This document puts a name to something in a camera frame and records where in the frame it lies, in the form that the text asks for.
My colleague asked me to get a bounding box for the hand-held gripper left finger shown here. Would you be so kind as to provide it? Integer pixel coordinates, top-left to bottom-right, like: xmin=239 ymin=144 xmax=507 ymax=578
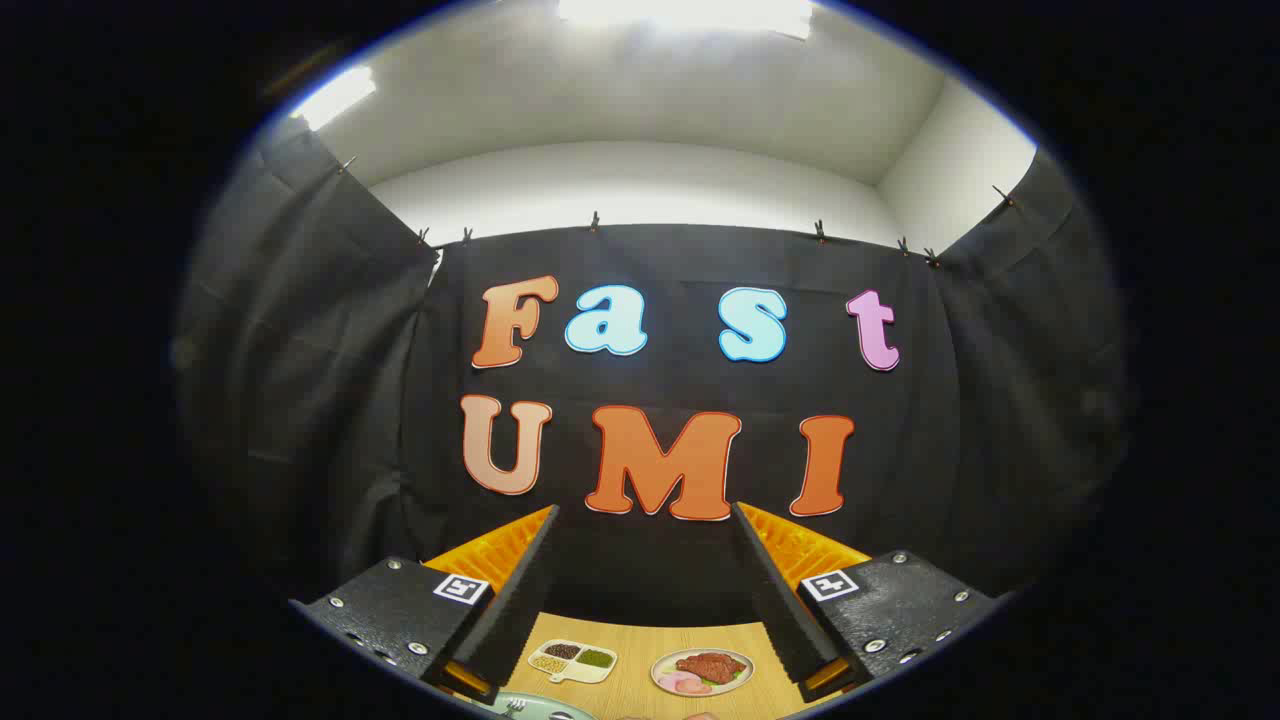
xmin=290 ymin=505 xmax=561 ymax=706

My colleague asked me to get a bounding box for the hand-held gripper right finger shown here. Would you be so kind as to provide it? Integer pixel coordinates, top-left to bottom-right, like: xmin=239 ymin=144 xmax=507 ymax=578
xmin=730 ymin=502 xmax=1001 ymax=704

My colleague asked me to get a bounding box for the brown steak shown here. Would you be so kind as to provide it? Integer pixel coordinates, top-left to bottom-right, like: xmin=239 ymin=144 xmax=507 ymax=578
xmin=675 ymin=652 xmax=747 ymax=685

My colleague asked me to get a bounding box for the white divided snack tray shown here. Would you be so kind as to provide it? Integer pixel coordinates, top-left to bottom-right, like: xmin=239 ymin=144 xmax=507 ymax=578
xmin=527 ymin=639 xmax=619 ymax=685

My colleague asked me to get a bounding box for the light blue round plate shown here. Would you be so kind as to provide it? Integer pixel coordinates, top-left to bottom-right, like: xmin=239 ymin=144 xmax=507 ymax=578
xmin=480 ymin=692 xmax=601 ymax=720

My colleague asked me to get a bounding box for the white round meat plate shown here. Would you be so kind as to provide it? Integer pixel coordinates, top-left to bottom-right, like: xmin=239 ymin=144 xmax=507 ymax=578
xmin=650 ymin=648 xmax=756 ymax=697

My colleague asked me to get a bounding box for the row of cloth clips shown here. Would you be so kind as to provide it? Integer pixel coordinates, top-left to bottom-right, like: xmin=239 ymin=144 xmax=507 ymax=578
xmin=335 ymin=155 xmax=1016 ymax=269

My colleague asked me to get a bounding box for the ceiling light panel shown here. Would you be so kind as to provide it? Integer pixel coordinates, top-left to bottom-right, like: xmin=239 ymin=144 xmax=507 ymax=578
xmin=556 ymin=0 xmax=816 ymax=41
xmin=290 ymin=65 xmax=378 ymax=132

